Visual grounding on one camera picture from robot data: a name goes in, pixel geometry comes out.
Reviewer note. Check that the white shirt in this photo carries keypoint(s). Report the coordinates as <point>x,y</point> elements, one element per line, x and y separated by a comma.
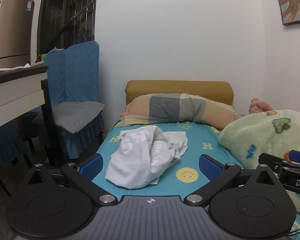
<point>137,160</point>

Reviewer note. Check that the dark window with grille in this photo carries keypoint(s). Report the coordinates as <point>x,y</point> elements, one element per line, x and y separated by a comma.
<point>65,12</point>

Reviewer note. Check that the chair with blue quilted cover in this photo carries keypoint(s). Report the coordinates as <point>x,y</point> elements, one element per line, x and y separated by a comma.
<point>77,75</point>

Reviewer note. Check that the green fleece printed blanket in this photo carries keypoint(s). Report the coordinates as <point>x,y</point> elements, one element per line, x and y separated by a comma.
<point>260,130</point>

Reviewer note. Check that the white table with dark top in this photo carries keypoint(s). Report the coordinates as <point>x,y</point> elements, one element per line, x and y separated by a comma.
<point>12,92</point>

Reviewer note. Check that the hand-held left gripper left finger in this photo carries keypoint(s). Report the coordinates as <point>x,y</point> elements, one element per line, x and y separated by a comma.
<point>91,167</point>

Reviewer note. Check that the small green container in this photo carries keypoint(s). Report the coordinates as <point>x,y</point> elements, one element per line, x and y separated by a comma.
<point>42,57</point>

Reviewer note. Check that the bronze refrigerator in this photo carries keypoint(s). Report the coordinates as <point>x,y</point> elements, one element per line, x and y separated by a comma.
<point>12,30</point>

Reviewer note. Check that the grey seat cushion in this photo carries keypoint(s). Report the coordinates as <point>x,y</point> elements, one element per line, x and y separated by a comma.
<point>72,115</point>

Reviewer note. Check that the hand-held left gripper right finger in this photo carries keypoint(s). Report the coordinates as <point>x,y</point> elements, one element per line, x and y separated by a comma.
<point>210,166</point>

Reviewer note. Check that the pink plush toy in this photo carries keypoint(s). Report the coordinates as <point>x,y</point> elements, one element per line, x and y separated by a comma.
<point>260,106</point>

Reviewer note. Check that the pale cloth on chair back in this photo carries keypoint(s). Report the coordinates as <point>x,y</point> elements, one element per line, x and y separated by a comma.
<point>55,50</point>

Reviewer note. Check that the grey and beige checked pillow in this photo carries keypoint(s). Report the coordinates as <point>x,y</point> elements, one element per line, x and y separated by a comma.
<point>165,110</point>

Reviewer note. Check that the mustard yellow headboard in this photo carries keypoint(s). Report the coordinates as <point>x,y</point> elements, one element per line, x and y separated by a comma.
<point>177,87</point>

